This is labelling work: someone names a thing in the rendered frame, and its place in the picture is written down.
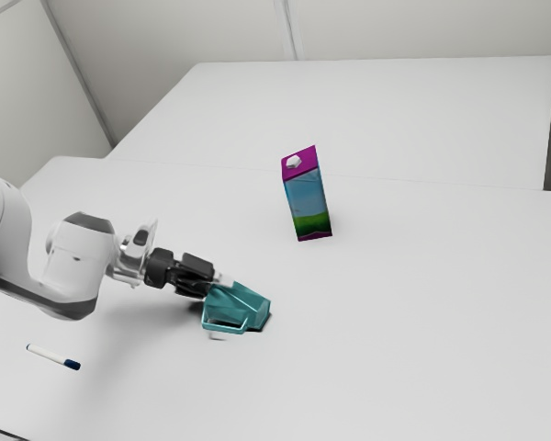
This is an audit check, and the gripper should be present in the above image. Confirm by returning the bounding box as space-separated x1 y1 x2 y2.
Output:
143 247 235 301

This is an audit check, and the teal faceted mug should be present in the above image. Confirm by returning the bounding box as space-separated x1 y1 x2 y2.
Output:
200 279 273 337

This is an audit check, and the purple topped drink carton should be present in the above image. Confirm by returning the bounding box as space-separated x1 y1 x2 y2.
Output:
280 144 334 243

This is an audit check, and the white pen with blue cap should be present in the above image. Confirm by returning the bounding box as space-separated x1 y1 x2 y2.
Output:
26 343 82 372

